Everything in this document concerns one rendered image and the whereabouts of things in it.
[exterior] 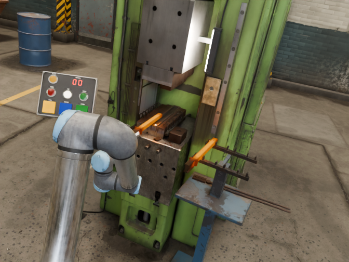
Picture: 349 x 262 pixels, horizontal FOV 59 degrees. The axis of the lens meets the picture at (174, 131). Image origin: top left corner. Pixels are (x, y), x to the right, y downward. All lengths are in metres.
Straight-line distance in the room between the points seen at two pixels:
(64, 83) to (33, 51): 4.33
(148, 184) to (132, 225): 0.43
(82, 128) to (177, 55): 0.95
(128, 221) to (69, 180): 1.45
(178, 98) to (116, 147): 1.44
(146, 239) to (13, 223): 1.03
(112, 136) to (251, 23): 1.13
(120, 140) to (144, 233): 1.48
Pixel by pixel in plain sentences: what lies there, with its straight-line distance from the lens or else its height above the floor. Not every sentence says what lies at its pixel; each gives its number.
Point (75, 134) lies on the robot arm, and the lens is 1.02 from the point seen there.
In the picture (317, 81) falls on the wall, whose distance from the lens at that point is 8.04.
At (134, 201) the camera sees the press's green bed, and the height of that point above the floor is 0.39.
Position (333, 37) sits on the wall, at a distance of 7.91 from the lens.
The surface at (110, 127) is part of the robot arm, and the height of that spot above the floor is 1.39.
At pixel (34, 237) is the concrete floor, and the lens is 2.61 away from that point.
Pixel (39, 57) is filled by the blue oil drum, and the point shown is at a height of 0.17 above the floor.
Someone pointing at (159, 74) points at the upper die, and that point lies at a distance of 1.88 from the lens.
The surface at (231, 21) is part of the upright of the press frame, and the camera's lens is 1.86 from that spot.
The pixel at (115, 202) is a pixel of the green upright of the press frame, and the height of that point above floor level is 0.13.
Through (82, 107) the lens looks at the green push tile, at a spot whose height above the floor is 1.03.
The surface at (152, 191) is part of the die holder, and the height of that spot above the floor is 0.54.
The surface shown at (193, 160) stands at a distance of 1.56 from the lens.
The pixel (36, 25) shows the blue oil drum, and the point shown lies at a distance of 6.30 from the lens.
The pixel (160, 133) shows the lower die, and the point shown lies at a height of 0.95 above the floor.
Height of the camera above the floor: 1.83
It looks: 25 degrees down
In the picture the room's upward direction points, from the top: 10 degrees clockwise
